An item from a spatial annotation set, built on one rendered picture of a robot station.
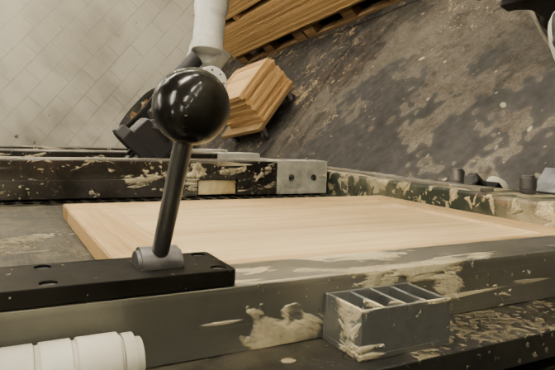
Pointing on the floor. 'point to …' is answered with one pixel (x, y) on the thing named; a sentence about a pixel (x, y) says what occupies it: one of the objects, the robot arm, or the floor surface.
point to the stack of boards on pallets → (304, 1)
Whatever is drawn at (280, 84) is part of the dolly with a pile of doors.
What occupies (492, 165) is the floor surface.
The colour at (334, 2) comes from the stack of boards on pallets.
